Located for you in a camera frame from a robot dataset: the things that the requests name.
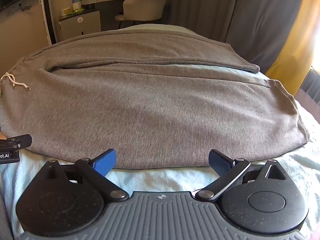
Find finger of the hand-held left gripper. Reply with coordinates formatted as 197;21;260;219
0;134;33;151

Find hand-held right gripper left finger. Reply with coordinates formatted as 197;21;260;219
41;149;128;202

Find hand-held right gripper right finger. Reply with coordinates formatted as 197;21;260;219
195;149;287;202

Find grey pants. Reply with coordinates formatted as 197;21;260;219
0;29;310;170

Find light green printed bed sheet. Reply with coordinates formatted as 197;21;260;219
0;24;320;240

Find dark ribbed radiator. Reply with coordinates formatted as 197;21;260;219
295;66;320;125

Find white tower heater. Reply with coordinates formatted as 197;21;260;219
38;0;57;46

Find small grey cabinet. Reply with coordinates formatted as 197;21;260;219
59;9;102;42

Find yellow curtain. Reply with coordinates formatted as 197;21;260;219
265;0;320;82

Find grey curtain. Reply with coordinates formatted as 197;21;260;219
164;0;307;68

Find cream upholstered chair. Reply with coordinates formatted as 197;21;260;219
114;0;170;30

